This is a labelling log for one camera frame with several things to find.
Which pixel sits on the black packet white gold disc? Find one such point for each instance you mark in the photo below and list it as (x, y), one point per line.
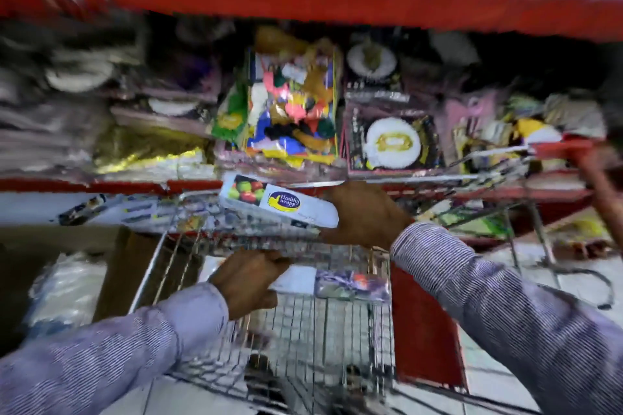
(392, 142)

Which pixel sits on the brown cardboard box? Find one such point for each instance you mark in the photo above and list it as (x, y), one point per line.
(124, 269)

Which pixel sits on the white shelf label strip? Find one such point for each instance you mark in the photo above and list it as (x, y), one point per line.
(117, 210)

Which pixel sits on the black packet white round item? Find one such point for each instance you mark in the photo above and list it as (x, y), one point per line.
(372, 59)

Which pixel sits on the person's right hand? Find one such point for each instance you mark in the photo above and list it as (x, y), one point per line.
(367, 217)

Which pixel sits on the white box colourful end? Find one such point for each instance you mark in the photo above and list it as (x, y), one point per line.
(340, 283)

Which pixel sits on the white wrap box fruit print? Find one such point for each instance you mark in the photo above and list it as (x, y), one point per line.
(287, 203)

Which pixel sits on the red cart side panel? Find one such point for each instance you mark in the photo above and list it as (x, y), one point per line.
(423, 327)

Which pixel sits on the clear plastic bag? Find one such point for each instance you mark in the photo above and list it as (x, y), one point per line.
(65, 290)

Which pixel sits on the person's left forearm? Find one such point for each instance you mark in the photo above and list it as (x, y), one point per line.
(107, 356)

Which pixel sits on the gold foil packet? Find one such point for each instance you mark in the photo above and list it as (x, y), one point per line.
(151, 149)

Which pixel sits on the green party packet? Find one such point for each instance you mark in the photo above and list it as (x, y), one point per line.
(231, 113)

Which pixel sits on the red shelf edge rail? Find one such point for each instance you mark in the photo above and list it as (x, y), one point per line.
(121, 184)

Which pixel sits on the pile of grey plastic packets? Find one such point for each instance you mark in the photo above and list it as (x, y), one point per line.
(48, 108)

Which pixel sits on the colourful balloon packet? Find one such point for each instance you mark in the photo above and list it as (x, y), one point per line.
(292, 108)

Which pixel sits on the person's left thumb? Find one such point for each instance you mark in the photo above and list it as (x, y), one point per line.
(277, 265)

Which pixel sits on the person's left hand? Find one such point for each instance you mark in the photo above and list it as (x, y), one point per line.
(246, 281)

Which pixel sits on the pink party packet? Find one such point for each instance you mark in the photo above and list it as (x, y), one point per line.
(467, 123)

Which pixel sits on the person's right forearm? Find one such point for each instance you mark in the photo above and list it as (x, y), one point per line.
(511, 312)

